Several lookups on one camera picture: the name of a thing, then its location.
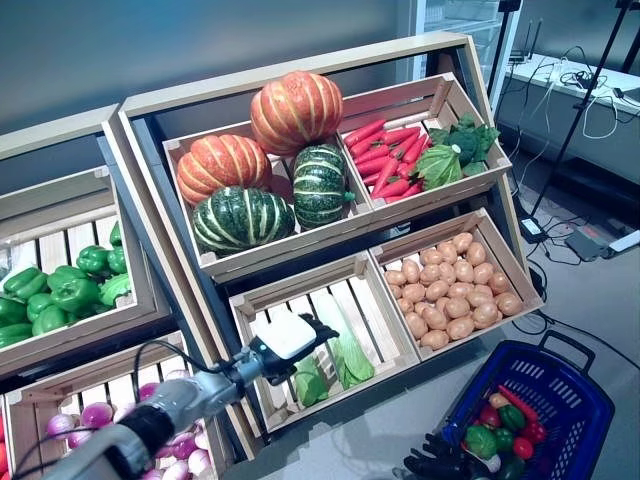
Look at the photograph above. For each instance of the left robot hand white back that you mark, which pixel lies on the left robot hand white back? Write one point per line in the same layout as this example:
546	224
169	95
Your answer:
282	336

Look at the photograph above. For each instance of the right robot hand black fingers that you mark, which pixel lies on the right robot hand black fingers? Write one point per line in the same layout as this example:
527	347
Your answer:
440	462

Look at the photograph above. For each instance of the white green bok choy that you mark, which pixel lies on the white green bok choy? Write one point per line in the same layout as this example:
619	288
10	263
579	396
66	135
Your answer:
310	385
326	305
357	360

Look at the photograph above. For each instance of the blue plastic shopping basket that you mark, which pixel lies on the blue plastic shopping basket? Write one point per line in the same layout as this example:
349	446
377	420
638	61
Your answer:
560	395

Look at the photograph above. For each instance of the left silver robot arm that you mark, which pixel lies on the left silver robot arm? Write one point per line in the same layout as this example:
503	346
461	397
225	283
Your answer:
165	407

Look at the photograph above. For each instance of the small green cabbage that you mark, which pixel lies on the small green cabbage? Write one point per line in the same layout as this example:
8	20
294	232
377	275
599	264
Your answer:
481	440

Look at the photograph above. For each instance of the small red tomato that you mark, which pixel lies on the small red tomato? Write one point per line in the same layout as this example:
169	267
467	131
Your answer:
523	448
490	416

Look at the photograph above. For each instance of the small green bell pepper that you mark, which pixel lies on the small green bell pepper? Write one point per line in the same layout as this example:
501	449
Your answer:
512	418
504	439

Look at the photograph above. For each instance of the dark green cucumber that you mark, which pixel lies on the dark green cucumber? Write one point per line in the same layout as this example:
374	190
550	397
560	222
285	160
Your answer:
510	468

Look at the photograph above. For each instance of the small brown potato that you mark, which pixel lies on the small brown potato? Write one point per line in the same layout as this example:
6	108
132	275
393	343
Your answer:
498	400

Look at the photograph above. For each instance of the wooden crate with pumpkins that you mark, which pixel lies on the wooden crate with pumpkins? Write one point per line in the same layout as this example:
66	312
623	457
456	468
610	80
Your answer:
280	247

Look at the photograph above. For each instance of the wooden crate with leafy stalks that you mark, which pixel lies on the wooden crate with leafy stalks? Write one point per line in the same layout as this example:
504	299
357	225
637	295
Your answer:
372	300

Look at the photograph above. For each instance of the long red chili pepper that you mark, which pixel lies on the long red chili pepper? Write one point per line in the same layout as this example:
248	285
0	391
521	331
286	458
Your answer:
518	403

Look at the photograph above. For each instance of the red bell pepper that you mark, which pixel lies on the red bell pepper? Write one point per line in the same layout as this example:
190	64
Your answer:
535	433

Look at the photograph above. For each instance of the wide green striped pumpkin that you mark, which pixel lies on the wide green striped pumpkin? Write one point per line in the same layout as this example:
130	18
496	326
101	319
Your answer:
242	220

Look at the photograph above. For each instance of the purple white onion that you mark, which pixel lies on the purple white onion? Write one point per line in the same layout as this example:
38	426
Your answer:
123	413
201	440
96	415
182	445
200	463
176	471
147	390
79	439
60	426

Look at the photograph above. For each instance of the upright green striped pumpkin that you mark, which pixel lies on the upright green striped pumpkin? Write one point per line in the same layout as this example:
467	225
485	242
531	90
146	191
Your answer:
320	187

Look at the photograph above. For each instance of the red carrot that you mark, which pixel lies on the red carrot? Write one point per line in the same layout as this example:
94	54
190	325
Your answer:
407	170
405	146
371	165
385	175
364	133
371	179
400	135
372	153
413	190
367	143
393	189
416	149

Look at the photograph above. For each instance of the large wooden display shelf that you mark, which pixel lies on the large wooden display shelf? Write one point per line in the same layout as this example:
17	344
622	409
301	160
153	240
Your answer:
165	165

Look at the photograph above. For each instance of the wooden crate with potatoes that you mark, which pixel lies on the wooden crate with potatoes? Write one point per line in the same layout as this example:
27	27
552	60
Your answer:
510	260

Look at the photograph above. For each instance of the large orange striped pumpkin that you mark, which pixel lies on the large orange striped pumpkin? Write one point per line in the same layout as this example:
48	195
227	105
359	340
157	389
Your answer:
296	112

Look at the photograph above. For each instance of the light green cabbage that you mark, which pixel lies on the light green cabbage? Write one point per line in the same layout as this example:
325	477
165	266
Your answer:
439	166

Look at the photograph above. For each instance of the wooden display shelf with peppers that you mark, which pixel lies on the wooden display shelf with peppers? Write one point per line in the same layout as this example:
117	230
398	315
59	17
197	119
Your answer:
125	165

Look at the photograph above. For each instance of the wooden crate with green peppers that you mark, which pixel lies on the wooden crate with green peppers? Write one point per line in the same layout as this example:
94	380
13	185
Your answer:
55	250

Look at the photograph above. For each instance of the black power adapter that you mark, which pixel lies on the black power adapter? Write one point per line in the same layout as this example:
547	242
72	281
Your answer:
532	229

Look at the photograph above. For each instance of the grey flat box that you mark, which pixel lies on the grey flat box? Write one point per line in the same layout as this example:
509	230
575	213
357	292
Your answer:
586	245

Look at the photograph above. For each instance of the wooden crate with onions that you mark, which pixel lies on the wooden crate with onions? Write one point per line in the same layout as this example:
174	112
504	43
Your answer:
30	425

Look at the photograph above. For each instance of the dark green leafy vegetable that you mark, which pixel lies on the dark green leafy vegetable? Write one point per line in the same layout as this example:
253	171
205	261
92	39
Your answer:
467	137

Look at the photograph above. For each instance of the white flat device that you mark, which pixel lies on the white flat device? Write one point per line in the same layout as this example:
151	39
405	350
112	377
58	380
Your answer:
625	243

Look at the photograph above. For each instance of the wooden crate with carrots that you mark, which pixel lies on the wooden crate with carrots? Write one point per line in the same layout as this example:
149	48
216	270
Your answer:
475	112

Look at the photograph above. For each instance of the glass door cabinet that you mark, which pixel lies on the glass door cabinet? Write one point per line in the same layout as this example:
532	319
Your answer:
465	35

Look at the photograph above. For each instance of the white table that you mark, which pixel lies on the white table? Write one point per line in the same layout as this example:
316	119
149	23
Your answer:
540	95

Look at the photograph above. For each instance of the thin black stand pole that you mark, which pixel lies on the thin black stand pole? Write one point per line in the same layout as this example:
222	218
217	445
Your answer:
501	45

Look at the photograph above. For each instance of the black tripod stand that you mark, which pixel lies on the black tripod stand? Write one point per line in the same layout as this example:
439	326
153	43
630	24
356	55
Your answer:
580	107

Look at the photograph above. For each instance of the black router with antennas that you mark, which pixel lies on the black router with antennas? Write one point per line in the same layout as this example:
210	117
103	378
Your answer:
526	50

